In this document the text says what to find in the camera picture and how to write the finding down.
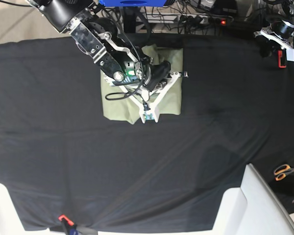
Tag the red clamp right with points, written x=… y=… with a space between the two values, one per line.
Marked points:
x=282 y=59

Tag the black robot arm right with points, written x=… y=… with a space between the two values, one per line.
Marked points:
x=109 y=47

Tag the white power strip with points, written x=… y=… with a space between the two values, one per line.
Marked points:
x=174 y=18

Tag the green T-shirt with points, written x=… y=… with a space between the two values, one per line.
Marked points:
x=126 y=110

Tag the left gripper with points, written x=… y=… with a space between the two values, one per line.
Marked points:
x=282 y=29

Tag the black table cloth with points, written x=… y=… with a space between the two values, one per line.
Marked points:
x=60 y=155

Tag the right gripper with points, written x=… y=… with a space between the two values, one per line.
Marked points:
x=154 y=74

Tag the white foam block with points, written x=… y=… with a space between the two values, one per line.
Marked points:
x=10 y=223
x=252 y=209

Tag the orange handled scissors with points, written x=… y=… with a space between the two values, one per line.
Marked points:
x=282 y=172

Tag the black table leg post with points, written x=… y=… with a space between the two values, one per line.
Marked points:
x=129 y=19

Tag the white foam block left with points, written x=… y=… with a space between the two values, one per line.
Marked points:
x=10 y=223

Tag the red clamp bottom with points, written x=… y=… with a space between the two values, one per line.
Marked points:
x=65 y=219

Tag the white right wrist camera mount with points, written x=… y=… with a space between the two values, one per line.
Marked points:
x=148 y=102

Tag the white foam block right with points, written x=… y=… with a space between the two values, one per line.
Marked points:
x=252 y=209

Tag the blue box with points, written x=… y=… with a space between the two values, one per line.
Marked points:
x=132 y=3

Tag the red clamp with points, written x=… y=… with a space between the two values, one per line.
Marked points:
x=65 y=219
x=282 y=59

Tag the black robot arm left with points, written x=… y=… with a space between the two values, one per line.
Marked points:
x=286 y=11

